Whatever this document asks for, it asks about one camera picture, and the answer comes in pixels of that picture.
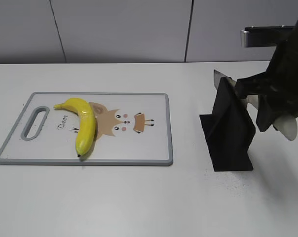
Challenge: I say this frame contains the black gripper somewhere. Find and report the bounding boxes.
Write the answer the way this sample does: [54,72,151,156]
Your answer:
[235,20,298,132]

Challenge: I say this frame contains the white-handled kitchen knife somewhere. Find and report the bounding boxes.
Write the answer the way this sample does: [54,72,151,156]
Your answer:
[214,70,298,141]

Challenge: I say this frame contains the yellow plastic banana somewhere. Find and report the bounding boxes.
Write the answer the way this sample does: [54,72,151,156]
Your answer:
[54,97,96,158]

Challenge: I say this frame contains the black knife stand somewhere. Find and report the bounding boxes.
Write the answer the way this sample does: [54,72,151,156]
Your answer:
[199,78,256,171]

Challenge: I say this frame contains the white grey-rimmed cutting board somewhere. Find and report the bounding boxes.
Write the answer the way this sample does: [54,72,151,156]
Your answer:
[0,92,173,166]

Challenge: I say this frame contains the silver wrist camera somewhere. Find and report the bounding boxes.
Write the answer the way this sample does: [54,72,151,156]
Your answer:
[241,25,294,47]

